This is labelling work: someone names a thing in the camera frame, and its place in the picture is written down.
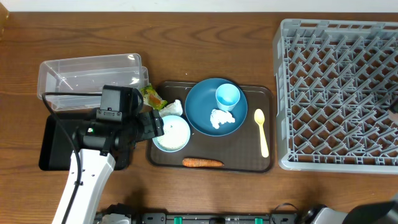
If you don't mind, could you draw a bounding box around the white tissue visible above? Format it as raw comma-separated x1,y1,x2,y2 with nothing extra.
210,109,235,129

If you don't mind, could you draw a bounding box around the light blue plastic cup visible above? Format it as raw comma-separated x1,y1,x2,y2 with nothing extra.
215,83,241,111

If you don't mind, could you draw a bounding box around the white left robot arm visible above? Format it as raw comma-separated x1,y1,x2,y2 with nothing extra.
53,110,164,223

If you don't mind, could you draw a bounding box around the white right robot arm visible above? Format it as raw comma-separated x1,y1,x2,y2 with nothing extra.
298,197,397,224

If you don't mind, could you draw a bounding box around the grey plastic dishwasher rack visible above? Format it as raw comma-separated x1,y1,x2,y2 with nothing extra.
272,19,397,174

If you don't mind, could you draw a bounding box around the green orange snack wrapper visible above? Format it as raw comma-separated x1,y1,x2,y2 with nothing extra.
140,84,167,110

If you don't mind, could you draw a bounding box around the light blue bowl with rice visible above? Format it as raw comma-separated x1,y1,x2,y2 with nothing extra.
152,115,191,152

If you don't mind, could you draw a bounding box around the crumpled white napkin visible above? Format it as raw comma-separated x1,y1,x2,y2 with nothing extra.
159,100,183,118

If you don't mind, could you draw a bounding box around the orange carrot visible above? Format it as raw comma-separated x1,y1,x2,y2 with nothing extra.
182,158,224,167

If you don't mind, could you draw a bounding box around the dark blue plate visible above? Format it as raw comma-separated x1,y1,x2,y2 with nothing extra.
185,78,248,137

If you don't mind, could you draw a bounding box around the clear plastic bin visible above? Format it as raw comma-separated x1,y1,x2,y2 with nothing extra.
37,54,149,99

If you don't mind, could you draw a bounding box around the black plastic bin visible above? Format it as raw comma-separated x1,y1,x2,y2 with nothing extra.
39,111,94,171

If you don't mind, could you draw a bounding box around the dark brown serving tray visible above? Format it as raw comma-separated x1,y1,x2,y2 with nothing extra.
147,86,275,173

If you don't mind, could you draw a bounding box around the pale yellow plastic spoon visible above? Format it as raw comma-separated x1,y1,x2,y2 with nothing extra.
254,108,269,158

